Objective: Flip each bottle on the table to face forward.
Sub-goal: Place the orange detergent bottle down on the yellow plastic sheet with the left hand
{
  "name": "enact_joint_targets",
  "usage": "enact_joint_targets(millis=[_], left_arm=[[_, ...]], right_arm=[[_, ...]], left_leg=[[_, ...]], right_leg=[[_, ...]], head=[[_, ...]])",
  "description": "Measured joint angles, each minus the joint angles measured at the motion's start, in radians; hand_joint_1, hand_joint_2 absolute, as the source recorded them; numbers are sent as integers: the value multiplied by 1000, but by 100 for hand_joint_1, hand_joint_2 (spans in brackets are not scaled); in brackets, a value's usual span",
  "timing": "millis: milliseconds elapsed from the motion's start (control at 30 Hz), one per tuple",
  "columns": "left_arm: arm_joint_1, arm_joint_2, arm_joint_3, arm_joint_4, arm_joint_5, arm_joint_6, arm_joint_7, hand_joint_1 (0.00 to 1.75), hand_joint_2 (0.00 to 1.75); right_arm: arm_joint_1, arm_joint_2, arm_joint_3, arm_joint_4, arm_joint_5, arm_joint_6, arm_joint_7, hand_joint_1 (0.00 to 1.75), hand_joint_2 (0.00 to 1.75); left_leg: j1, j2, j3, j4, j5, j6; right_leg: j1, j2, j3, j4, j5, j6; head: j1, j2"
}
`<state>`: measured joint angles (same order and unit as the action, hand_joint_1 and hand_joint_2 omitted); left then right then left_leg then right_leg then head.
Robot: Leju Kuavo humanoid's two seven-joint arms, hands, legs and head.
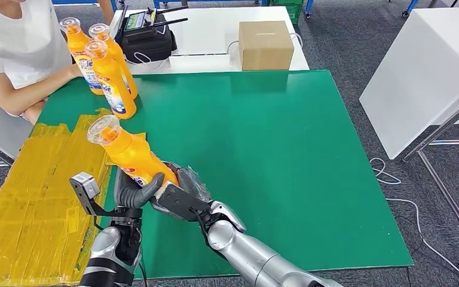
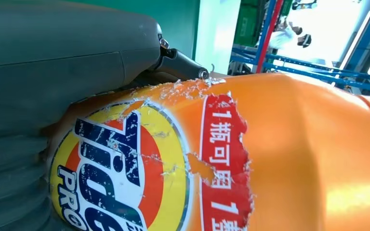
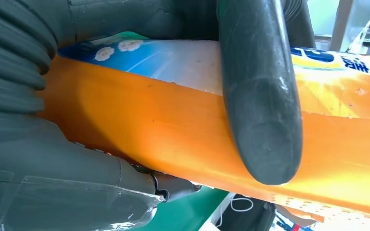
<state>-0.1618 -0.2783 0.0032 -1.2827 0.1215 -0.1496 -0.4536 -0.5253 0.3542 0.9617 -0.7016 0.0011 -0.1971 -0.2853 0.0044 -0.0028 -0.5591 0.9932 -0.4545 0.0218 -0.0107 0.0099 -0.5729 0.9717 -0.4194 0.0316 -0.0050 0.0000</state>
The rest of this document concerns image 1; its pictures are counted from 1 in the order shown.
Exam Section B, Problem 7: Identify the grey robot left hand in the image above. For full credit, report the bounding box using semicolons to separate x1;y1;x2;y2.
114;167;166;210

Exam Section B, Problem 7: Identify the white table with metal legs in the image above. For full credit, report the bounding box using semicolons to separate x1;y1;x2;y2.
358;7;459;259

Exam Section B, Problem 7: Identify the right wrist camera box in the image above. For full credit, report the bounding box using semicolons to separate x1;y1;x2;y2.
155;181;212;222

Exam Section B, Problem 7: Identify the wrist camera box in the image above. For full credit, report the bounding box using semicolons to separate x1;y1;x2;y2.
155;181;212;222
68;171;143;219

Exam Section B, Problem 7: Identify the black carry bag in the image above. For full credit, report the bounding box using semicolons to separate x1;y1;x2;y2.
115;13;178;64

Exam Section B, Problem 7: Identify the orange detergent bottle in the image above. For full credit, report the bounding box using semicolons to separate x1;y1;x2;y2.
88;23;139;100
87;114;180;188
84;39;137;120
59;17;106;96

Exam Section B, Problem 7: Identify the thin white cable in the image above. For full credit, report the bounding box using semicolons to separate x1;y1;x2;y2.
225;32;304;66
124;23;173;70

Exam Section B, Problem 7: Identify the yellow taped cardboard sheet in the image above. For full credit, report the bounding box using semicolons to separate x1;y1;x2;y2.
0;108;148;286

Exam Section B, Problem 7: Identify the green plastic crate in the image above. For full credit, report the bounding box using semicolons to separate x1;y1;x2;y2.
270;0;305;26

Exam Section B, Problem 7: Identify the blue metal rack frame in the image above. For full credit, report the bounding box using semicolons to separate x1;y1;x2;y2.
153;0;271;9
303;0;421;19
51;0;118;12

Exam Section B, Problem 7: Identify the white floor cable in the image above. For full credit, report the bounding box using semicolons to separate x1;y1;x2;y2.
369;157;459;283

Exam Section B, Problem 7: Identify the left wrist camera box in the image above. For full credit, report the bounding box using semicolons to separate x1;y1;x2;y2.
68;171;143;219

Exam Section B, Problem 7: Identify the brown cardboard box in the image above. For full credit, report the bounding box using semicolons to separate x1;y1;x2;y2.
237;20;296;72

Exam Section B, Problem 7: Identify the person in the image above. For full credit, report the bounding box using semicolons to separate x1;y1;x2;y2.
0;0;116;126

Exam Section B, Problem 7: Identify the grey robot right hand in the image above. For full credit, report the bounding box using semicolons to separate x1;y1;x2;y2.
149;161;213;221

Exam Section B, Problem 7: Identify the black remote controller with screen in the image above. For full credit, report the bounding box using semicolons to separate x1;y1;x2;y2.
123;5;189;39

